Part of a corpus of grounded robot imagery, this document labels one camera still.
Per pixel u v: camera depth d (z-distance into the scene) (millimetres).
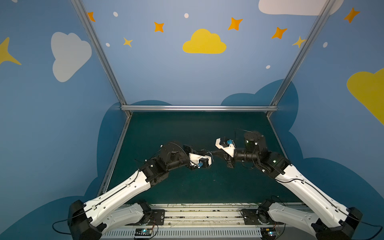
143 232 706
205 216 765
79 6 679
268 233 713
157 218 748
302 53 857
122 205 454
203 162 530
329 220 387
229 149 557
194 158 581
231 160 573
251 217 745
